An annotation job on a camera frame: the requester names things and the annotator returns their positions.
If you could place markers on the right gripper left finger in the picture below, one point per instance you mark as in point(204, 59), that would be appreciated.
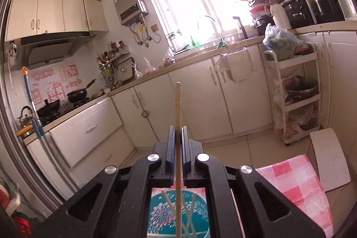
point(163, 173)

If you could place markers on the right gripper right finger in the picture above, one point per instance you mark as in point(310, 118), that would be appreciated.
point(193, 175)

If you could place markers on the bamboo chopstick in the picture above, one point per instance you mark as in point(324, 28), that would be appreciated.
point(178, 158)

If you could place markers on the white lower kitchen cabinets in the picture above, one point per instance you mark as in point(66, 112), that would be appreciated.
point(230, 118)

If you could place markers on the kitchen faucet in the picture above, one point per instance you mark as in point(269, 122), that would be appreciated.
point(241, 26)

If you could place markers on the pink checkered tablecloth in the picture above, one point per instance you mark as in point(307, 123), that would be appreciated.
point(295, 178)

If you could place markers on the plastic bag hanging on cabinet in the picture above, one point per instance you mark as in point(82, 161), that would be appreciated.
point(238, 65)

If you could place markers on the white tiered storage cart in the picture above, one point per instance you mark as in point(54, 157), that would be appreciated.
point(295, 93)

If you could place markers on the mop with metal pole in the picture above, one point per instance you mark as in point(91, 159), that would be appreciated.
point(36, 124)

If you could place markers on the white board on floor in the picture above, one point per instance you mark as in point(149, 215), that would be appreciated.
point(331, 161)

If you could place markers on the red patterned bag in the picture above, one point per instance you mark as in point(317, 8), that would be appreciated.
point(23, 224)

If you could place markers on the steel whistling kettle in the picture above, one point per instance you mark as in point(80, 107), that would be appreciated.
point(25, 118)

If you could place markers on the bag of green vegetables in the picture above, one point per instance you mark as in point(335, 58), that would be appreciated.
point(282, 42)

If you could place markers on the gas water heater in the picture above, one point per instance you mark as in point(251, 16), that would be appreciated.
point(130, 11)

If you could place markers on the range hood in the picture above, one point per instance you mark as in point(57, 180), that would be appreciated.
point(49, 48)

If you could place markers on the white thermos jug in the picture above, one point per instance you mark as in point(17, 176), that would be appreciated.
point(280, 17)

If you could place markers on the black wok with handle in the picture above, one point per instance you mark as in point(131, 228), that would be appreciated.
point(79, 94)

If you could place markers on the wall utensil rack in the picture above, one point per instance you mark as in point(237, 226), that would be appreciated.
point(116, 65)

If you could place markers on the white upper wall cabinets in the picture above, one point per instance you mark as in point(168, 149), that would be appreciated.
point(34, 17)

